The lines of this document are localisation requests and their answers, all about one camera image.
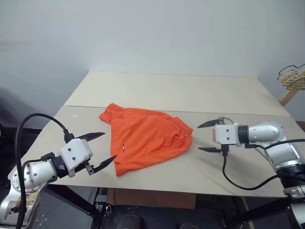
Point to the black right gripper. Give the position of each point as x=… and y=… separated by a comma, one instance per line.
x=223, y=120

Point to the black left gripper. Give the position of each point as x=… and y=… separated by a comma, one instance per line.
x=89, y=168

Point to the orange shorts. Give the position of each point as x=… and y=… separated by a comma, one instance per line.
x=147, y=138

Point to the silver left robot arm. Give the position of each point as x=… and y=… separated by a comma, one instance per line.
x=35, y=174

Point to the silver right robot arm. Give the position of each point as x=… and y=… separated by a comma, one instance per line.
x=264, y=132

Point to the wooden hanger rack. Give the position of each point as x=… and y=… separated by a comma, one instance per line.
x=287, y=97

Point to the brown board under table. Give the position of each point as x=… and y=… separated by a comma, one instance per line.
x=150, y=198

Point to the dark rounded shape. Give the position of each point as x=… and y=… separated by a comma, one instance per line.
x=129, y=223

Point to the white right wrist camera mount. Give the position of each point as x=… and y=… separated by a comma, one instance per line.
x=226, y=134

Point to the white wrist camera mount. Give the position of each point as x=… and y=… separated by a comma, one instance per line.
x=74, y=152
x=226, y=134

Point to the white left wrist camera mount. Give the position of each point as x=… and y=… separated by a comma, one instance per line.
x=74, y=152

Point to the black metal table frame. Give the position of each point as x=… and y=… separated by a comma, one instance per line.
x=96, y=214

